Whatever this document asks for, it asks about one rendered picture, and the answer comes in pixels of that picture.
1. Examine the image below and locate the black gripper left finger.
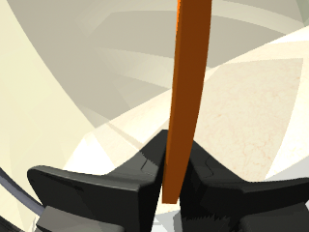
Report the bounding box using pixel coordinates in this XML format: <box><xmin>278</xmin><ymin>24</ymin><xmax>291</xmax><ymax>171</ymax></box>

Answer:
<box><xmin>27</xmin><ymin>130</ymin><xmax>167</xmax><ymax>232</ymax></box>

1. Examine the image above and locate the orange handle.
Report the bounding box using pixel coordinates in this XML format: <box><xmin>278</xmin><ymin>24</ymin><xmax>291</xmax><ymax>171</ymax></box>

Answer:
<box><xmin>161</xmin><ymin>0</ymin><xmax>212</xmax><ymax>205</ymax></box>

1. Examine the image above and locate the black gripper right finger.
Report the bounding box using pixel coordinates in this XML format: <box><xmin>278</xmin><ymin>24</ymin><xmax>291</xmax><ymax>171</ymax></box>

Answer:
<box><xmin>179</xmin><ymin>139</ymin><xmax>309</xmax><ymax>232</ymax></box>

